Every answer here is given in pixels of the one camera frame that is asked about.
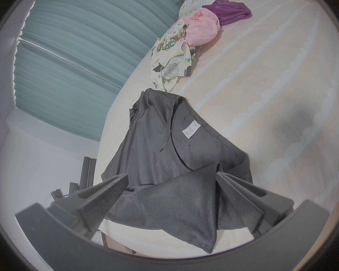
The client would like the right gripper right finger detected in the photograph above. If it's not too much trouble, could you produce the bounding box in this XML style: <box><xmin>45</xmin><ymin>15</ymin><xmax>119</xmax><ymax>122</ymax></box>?
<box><xmin>217</xmin><ymin>172</ymin><xmax>295</xmax><ymax>234</ymax></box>

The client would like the pink garment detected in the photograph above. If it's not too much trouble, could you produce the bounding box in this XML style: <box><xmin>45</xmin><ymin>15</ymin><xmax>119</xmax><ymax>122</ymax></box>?
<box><xmin>184</xmin><ymin>8</ymin><xmax>221</xmax><ymax>47</ymax></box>

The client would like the purple garment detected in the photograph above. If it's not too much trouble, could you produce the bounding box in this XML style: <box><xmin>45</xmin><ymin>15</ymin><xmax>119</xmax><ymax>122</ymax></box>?
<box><xmin>202</xmin><ymin>0</ymin><xmax>252</xmax><ymax>26</ymax></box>

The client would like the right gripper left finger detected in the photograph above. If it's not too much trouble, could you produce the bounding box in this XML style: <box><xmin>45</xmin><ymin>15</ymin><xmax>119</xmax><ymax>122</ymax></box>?
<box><xmin>49</xmin><ymin>174</ymin><xmax>128</xmax><ymax>238</ymax></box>

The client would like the white printed garment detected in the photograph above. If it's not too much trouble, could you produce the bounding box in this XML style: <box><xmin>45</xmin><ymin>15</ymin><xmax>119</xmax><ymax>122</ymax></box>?
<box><xmin>150</xmin><ymin>19</ymin><xmax>194</xmax><ymax>92</ymax></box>

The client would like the blue-green curtain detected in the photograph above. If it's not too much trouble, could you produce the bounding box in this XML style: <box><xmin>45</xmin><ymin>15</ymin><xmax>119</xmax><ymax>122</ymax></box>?
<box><xmin>20</xmin><ymin>0</ymin><xmax>187</xmax><ymax>88</ymax></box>
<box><xmin>14</xmin><ymin>37</ymin><xmax>123</xmax><ymax>143</ymax></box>

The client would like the bed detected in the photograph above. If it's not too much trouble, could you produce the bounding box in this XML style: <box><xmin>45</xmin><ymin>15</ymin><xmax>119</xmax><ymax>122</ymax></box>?
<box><xmin>90</xmin><ymin>0</ymin><xmax>339</xmax><ymax>259</ymax></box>

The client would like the black T-shirt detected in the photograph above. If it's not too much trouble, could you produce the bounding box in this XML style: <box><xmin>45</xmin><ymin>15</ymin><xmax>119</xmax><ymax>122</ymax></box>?
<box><xmin>101</xmin><ymin>88</ymin><xmax>253</xmax><ymax>254</ymax></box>

